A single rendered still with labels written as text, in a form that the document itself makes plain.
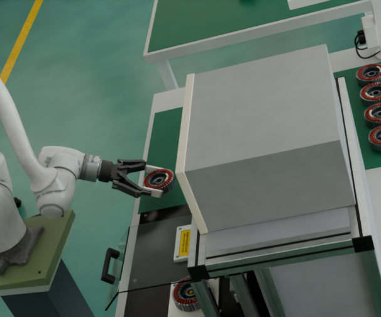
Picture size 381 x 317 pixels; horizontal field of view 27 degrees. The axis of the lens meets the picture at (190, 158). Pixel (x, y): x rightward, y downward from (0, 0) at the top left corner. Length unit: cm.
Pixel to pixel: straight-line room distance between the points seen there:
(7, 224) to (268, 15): 159
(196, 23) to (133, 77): 142
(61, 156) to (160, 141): 51
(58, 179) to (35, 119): 260
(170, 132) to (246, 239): 120
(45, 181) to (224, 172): 84
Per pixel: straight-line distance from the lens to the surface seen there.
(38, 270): 266
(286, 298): 200
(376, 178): 256
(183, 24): 378
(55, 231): 278
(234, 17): 369
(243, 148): 186
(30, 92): 546
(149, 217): 266
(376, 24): 303
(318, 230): 189
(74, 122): 490
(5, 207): 268
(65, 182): 256
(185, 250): 203
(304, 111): 192
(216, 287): 231
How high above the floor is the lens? 240
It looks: 35 degrees down
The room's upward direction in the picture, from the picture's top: 21 degrees counter-clockwise
